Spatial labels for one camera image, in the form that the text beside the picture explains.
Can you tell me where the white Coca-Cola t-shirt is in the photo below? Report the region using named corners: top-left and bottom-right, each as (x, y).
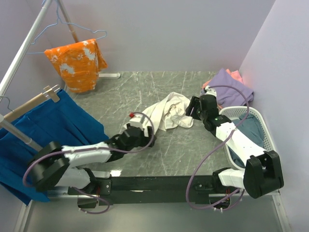
top-left (143, 92), bottom-right (194, 133)

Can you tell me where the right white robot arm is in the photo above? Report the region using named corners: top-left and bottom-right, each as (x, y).
top-left (185, 94), bottom-right (284, 199)

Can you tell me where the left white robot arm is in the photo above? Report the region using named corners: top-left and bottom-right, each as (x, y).
top-left (23, 124), bottom-right (155, 194)

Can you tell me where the folded purple t-shirt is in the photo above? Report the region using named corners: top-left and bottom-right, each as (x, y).
top-left (201, 81), bottom-right (254, 108)

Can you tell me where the white laundry basket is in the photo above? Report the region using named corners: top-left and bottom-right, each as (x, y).
top-left (215, 106), bottom-right (275, 171)

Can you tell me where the blue-grey garment in basket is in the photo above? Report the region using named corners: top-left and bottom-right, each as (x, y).
top-left (229, 114), bottom-right (265, 168)

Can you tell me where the folded pink t-shirt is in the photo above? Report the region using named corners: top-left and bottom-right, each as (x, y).
top-left (202, 69), bottom-right (243, 89)

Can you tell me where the blue hanging garment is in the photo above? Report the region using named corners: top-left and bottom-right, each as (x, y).
top-left (0, 89), bottom-right (108, 205)

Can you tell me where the orange white tie-dye garment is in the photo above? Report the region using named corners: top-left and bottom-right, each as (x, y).
top-left (44, 39), bottom-right (108, 93)

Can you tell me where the wooden clip hanger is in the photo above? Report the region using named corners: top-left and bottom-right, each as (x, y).
top-left (4, 85), bottom-right (60, 122)

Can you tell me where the metal clothes rack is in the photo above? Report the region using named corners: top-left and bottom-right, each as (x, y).
top-left (0, 0), bottom-right (121, 152)

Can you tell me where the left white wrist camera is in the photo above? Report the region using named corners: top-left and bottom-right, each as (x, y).
top-left (129, 113), bottom-right (145, 129)

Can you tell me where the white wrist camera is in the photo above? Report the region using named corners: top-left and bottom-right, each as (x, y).
top-left (129, 113), bottom-right (145, 129)
top-left (204, 86), bottom-right (217, 97)

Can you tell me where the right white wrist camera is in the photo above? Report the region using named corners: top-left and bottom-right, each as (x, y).
top-left (204, 86), bottom-right (217, 97)

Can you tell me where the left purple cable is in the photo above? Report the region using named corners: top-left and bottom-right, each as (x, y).
top-left (23, 111), bottom-right (155, 215)

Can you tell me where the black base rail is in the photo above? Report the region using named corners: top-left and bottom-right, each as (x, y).
top-left (67, 170), bottom-right (242, 210)

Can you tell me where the blue wire hanger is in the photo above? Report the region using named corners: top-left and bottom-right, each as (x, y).
top-left (26, 0), bottom-right (108, 55)

